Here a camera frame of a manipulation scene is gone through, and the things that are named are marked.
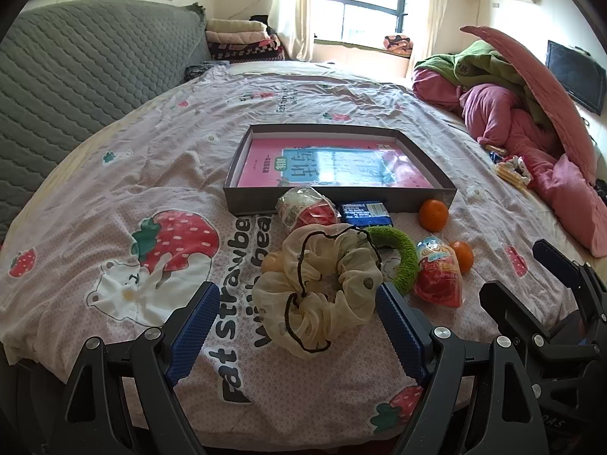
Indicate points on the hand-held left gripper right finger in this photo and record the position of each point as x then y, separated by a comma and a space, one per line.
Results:
400, 336

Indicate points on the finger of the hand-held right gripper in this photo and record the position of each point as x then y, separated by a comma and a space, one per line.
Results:
502, 303
555, 258

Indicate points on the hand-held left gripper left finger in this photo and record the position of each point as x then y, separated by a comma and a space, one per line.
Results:
194, 331

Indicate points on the small orange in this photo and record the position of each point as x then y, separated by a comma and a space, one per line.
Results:
463, 256

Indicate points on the red blue snack ball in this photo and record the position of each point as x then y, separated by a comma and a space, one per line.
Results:
438, 275

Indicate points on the cream scrunchie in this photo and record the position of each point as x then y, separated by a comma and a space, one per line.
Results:
332, 313

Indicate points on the green fuzzy scrunchie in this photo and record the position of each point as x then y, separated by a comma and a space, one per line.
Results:
403, 246

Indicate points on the walnut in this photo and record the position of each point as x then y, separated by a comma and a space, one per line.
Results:
271, 263

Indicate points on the large orange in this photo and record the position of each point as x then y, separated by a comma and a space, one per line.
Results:
434, 215

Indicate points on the blue snack packet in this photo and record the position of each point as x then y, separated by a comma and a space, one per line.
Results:
365, 213

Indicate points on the grey cardboard box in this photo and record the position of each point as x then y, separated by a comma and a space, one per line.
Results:
251, 201

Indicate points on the red white snack ball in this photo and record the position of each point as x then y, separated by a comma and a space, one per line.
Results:
308, 211

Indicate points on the pink crumpled blanket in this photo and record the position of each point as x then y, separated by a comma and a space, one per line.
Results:
574, 199

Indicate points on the wafer biscuit packet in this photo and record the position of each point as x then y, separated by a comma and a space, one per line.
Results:
514, 173

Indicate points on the small blue candy packet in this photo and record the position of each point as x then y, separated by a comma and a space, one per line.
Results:
496, 155

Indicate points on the pink quilted blanket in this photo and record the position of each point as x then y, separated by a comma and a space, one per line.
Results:
545, 95

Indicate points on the pink book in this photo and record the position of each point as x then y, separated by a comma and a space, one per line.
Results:
265, 166

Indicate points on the black television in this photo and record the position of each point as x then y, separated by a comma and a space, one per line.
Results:
574, 76

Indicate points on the strawberry printed bedsheet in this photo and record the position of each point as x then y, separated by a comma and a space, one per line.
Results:
142, 151

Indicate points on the green blanket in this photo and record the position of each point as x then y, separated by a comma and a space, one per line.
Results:
474, 64

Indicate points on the dark patterned cloth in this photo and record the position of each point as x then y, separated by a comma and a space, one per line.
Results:
197, 72

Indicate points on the floral cloth bundle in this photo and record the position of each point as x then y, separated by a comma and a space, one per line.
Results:
397, 43

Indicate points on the cream curtain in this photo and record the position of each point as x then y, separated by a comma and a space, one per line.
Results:
427, 14
298, 9

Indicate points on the grey quilted headboard cover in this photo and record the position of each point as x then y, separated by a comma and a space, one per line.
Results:
71, 80

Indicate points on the stack of folded blankets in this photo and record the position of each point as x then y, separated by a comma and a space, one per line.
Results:
251, 51

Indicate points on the beige folded blanket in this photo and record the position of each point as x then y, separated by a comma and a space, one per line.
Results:
237, 28

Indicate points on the dark framed window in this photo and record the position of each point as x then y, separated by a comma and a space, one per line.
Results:
370, 4

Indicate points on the black bag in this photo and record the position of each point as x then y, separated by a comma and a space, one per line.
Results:
260, 20

